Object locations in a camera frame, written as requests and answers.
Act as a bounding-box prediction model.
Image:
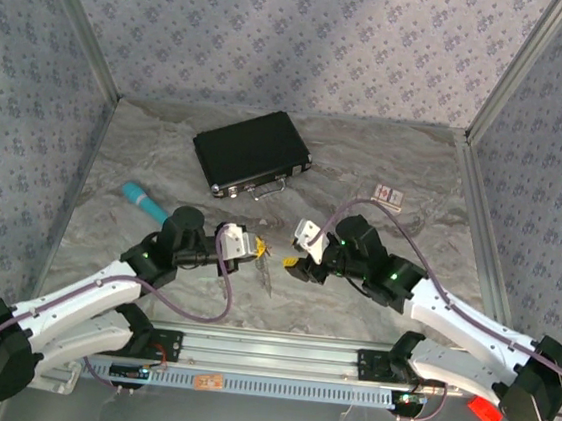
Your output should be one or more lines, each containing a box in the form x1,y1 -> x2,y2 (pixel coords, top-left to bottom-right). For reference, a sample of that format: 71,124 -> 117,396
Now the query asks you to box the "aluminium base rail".
147,318 -> 478,396

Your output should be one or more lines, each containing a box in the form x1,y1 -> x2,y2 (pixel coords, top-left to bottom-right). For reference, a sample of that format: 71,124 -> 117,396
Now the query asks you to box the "aluminium frame post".
21,0 -> 133,102
465,0 -> 562,148

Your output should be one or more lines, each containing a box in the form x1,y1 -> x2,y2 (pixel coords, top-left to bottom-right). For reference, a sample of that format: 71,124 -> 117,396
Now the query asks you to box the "aluminium clamp bracket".
28,354 -> 83,396

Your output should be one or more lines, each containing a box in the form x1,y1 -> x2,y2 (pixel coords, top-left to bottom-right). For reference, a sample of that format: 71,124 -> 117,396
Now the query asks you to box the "slotted grey cable duct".
79,354 -> 398,413

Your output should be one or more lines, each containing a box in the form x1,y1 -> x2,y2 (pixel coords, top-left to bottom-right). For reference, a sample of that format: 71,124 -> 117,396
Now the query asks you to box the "red plastic block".
464,394 -> 506,421

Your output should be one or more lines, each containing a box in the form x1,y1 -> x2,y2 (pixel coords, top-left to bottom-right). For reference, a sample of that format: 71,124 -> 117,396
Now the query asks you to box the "black briefcase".
186,103 -> 319,209

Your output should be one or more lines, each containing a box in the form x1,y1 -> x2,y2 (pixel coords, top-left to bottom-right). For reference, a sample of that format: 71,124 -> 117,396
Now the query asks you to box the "playing card box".
369,182 -> 408,213

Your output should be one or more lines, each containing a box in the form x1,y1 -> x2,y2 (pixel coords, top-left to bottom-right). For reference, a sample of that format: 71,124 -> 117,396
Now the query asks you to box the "small circuit board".
392,390 -> 430,412
108,362 -> 154,385

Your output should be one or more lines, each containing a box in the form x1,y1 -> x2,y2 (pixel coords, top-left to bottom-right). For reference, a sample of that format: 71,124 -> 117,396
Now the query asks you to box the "aluminium frame rail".
30,89 -> 122,298
432,128 -> 542,347

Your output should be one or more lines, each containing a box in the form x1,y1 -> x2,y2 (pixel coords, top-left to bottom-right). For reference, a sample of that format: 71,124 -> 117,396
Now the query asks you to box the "teal cylinder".
118,181 -> 174,228

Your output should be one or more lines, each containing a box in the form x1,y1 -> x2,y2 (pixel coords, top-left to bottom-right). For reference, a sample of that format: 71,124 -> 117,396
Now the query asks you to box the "orange label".
193,371 -> 225,395

